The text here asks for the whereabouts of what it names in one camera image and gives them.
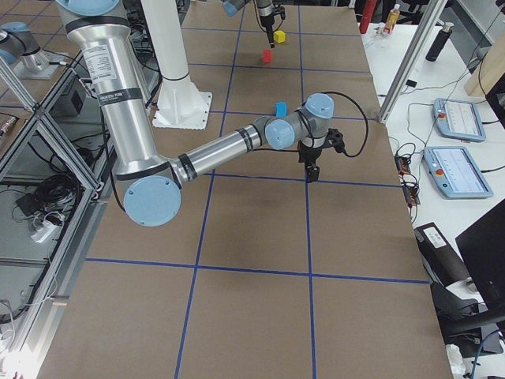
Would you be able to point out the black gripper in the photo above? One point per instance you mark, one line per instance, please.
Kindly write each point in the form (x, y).
(265, 19)
(308, 154)

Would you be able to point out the red block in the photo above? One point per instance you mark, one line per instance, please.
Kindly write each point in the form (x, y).
(266, 56)

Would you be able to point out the blue block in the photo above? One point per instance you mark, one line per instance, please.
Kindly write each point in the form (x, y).
(281, 109)

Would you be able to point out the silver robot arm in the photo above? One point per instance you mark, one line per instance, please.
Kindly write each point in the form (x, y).
(153, 182)
(232, 7)

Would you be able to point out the grey robot arm base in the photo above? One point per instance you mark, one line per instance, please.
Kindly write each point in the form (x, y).
(21, 51)

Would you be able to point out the yellow block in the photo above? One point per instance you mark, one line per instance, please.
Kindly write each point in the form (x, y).
(279, 36)

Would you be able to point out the black power strip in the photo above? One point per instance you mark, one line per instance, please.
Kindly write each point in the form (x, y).
(408, 181)

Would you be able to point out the red fire extinguisher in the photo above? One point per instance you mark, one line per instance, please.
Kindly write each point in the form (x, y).
(366, 16)

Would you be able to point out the orange drink bottle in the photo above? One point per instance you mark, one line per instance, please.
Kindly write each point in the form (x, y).
(392, 19)

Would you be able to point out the lower teach pendant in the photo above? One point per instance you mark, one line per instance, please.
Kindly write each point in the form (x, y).
(455, 173)

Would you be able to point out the teach pendant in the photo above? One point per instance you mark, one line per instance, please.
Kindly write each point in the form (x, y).
(458, 119)
(455, 173)

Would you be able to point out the black box with label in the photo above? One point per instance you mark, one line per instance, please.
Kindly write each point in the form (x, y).
(440, 259)

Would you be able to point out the upper teach pendant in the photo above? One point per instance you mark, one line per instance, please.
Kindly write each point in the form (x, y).
(458, 119)

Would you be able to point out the black water bottle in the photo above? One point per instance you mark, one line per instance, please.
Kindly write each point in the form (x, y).
(439, 42)

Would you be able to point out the black monitor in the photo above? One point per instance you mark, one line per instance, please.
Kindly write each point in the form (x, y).
(482, 248)

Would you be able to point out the wooden board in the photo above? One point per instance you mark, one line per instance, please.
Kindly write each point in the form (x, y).
(489, 72)

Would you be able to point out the white power strip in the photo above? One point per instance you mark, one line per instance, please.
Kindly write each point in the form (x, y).
(46, 229)

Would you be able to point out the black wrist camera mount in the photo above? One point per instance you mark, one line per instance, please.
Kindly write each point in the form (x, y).
(279, 10)
(335, 140)

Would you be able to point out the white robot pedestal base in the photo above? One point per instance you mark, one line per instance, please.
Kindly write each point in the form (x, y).
(180, 104)

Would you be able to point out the aluminium frame post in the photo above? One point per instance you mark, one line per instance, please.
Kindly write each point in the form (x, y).
(420, 37)

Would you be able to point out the aluminium table frame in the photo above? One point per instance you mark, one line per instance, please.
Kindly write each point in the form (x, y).
(52, 161)

